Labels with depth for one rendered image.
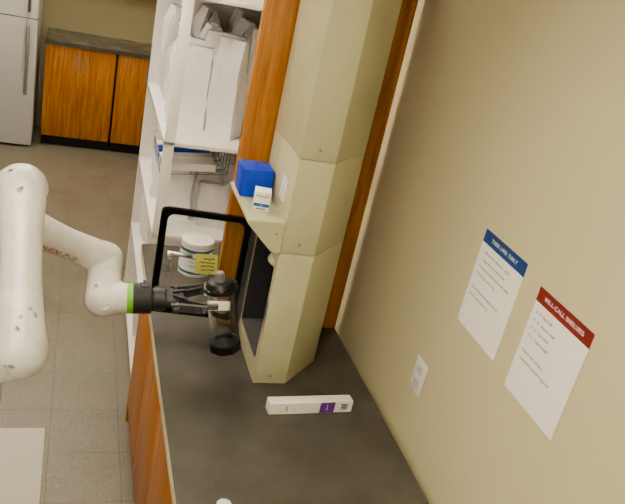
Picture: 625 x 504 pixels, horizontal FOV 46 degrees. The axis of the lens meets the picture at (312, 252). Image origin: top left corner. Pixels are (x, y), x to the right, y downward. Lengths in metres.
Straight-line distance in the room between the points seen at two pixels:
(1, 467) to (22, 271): 0.44
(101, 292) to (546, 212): 1.25
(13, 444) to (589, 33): 1.55
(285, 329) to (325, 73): 0.81
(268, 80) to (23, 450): 1.32
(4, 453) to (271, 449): 0.76
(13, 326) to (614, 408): 1.30
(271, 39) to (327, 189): 0.53
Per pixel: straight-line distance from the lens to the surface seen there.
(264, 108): 2.42
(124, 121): 7.21
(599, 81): 1.70
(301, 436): 2.25
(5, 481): 1.85
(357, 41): 2.05
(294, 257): 2.22
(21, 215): 1.88
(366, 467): 2.21
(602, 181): 1.64
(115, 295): 2.21
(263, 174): 2.29
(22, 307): 1.81
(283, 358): 2.40
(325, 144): 2.10
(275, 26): 2.37
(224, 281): 2.25
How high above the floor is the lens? 2.30
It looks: 23 degrees down
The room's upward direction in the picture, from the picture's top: 13 degrees clockwise
